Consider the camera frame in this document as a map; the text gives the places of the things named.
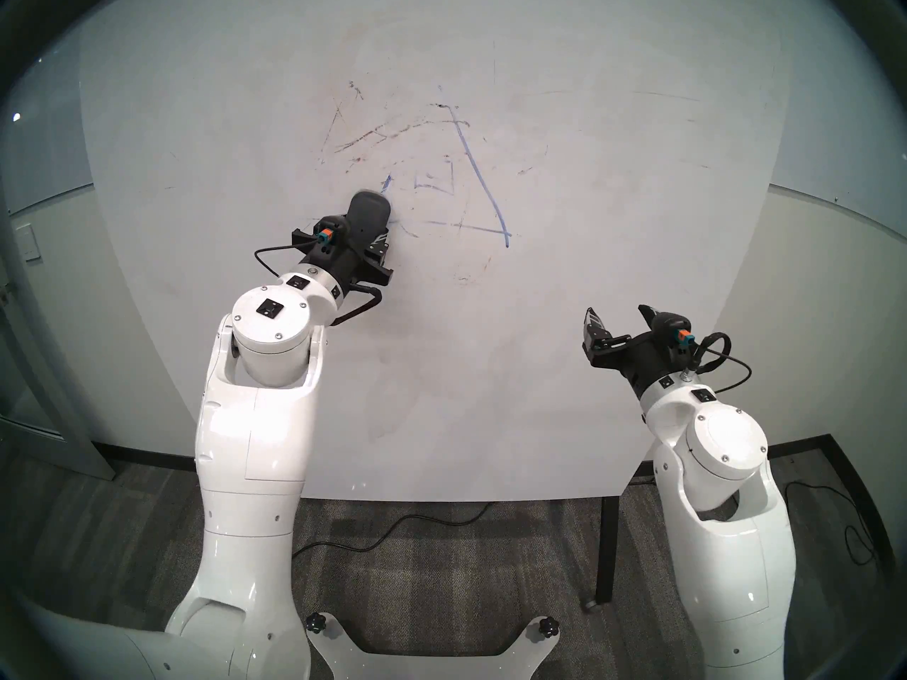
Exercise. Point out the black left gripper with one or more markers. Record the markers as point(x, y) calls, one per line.
point(347, 261)

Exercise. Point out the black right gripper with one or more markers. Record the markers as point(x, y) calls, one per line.
point(648, 360)

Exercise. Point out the dark grey whiteboard eraser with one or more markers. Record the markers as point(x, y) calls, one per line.
point(368, 214)

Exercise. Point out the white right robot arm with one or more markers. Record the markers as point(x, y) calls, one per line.
point(730, 544)

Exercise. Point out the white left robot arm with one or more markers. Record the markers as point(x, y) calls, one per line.
point(248, 438)

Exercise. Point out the white whiteboard table surface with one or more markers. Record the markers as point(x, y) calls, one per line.
point(602, 190)

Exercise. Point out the black table leg with caster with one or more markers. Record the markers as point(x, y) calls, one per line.
point(608, 551)

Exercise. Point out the black base knob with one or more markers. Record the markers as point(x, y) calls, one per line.
point(316, 623)
point(547, 626)

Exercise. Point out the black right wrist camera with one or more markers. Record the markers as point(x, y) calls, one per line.
point(669, 324)

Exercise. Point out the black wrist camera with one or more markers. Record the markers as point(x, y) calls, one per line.
point(669, 324)
point(331, 234)

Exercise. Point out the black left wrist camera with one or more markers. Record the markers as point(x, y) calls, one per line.
point(331, 234)

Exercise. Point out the grey glass door frame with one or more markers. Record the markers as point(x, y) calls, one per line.
point(71, 431)

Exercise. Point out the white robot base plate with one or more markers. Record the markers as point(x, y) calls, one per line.
point(425, 668)

